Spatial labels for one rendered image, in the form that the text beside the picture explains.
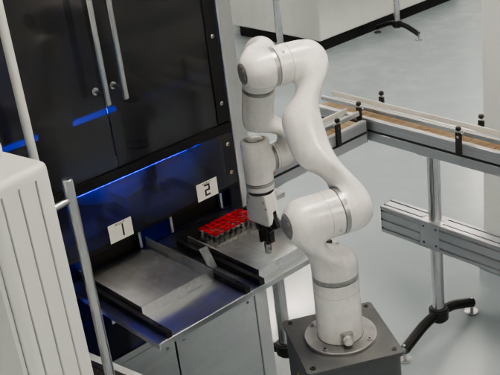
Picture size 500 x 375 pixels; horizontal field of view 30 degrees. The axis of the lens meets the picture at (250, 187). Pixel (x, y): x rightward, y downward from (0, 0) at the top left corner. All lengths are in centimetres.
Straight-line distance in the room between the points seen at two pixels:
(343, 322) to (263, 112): 61
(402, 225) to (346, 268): 149
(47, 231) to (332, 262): 71
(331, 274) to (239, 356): 109
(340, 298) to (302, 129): 44
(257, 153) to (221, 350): 90
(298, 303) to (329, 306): 188
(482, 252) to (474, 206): 145
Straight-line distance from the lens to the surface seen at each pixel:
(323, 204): 226
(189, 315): 263
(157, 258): 294
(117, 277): 288
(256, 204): 274
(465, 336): 400
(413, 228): 376
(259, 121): 256
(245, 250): 291
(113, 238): 284
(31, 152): 253
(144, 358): 308
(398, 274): 442
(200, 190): 299
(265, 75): 228
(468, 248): 361
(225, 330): 327
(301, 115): 228
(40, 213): 203
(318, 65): 232
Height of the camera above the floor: 228
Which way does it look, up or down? 25 degrees down
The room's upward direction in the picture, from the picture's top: 7 degrees counter-clockwise
